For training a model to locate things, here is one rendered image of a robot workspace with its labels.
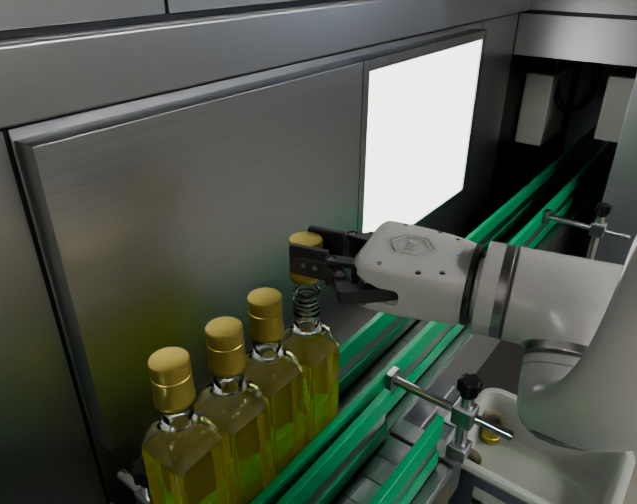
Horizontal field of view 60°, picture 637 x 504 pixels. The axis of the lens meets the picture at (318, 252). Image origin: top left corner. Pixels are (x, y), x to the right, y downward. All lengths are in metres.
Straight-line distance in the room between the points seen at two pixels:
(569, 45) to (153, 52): 1.03
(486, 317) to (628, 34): 0.97
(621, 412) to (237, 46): 0.48
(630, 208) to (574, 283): 0.97
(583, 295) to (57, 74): 0.45
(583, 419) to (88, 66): 0.46
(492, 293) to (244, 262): 0.33
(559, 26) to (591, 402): 1.10
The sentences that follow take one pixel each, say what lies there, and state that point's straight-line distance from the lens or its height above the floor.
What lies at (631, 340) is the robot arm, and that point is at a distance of 0.37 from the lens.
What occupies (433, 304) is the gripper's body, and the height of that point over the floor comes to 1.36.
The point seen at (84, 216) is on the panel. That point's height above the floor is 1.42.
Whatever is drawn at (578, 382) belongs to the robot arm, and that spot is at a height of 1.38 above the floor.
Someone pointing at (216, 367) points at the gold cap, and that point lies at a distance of 0.51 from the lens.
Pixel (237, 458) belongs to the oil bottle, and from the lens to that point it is 0.56.
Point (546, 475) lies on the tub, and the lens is 0.95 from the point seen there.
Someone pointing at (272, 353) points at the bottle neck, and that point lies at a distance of 0.56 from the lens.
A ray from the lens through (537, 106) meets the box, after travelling 1.56.
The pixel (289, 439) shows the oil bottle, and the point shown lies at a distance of 0.63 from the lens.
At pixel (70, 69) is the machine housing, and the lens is 0.51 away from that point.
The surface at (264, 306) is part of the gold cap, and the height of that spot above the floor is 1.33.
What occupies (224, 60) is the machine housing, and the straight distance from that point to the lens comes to 0.61.
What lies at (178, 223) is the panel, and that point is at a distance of 0.59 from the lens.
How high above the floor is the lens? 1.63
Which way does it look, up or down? 29 degrees down
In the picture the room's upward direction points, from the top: straight up
